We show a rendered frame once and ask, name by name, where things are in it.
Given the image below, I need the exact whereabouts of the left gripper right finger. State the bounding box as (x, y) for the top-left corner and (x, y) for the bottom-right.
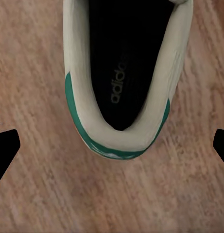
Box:
(213, 129), (224, 161)

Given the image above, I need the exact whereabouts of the gym shoe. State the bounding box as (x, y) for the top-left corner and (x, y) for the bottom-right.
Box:
(63, 0), (193, 160)

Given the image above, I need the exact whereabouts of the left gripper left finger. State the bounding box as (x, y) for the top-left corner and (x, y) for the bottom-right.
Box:
(0, 129), (20, 180)

